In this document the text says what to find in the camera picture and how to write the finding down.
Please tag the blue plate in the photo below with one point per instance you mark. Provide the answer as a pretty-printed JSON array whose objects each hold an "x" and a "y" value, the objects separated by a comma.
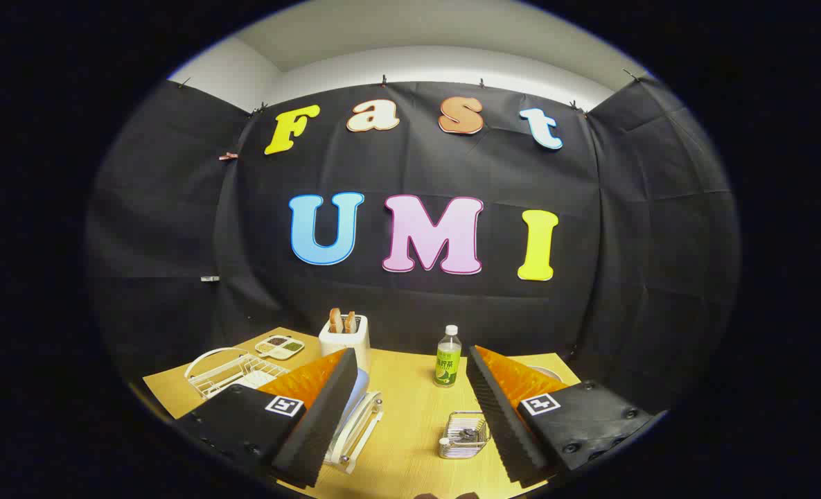
[{"x": 362, "y": 388}]

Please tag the white plate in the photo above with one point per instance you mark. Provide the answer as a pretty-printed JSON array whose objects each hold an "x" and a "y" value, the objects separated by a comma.
[{"x": 547, "y": 373}]

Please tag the white toaster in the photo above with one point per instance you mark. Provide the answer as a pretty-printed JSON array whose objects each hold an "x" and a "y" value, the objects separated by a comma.
[{"x": 358, "y": 346}]

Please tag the white divided condiment tray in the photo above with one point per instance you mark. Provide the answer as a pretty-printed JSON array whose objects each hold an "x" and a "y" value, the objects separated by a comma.
[{"x": 278, "y": 346}]

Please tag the black backdrop cloth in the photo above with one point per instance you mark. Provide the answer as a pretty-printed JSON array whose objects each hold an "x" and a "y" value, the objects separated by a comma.
[{"x": 417, "y": 173}]

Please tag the toast slice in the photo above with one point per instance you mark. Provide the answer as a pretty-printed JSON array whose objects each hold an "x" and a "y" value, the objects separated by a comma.
[
  {"x": 336, "y": 321},
  {"x": 350, "y": 322}
]

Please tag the green label drink bottle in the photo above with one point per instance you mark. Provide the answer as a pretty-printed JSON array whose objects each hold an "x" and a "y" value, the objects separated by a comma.
[{"x": 447, "y": 364}]

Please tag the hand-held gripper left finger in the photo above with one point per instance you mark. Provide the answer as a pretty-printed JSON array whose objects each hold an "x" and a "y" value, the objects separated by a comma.
[{"x": 313, "y": 430}]

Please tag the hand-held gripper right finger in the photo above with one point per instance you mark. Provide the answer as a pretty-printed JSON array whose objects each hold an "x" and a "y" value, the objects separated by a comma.
[{"x": 500, "y": 423}]

